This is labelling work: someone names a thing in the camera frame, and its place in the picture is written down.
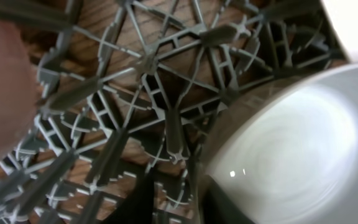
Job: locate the grey bowl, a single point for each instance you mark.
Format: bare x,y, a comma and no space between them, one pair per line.
286,152

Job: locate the white ceramic bowl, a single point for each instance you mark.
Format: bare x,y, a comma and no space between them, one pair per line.
343,17

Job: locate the white round plate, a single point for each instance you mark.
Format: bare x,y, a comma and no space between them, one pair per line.
17,88

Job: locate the grey dishwasher rack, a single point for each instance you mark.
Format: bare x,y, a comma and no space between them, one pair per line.
128,92

